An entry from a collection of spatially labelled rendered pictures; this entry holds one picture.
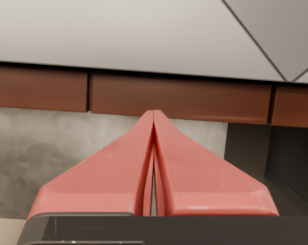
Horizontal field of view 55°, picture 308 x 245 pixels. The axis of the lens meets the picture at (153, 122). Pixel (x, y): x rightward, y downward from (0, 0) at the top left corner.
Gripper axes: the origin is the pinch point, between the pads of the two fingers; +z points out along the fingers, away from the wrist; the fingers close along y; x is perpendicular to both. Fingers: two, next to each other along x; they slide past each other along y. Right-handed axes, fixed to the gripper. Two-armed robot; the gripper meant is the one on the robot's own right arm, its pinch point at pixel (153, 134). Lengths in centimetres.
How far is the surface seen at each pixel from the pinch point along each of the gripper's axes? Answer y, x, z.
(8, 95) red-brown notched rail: 14.2, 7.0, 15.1
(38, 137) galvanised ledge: 17.3, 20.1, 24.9
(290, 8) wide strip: -11.0, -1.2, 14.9
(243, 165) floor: -35, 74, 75
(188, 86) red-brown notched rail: -3.4, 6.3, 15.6
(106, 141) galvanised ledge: 7.1, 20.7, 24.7
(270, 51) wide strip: -9.6, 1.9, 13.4
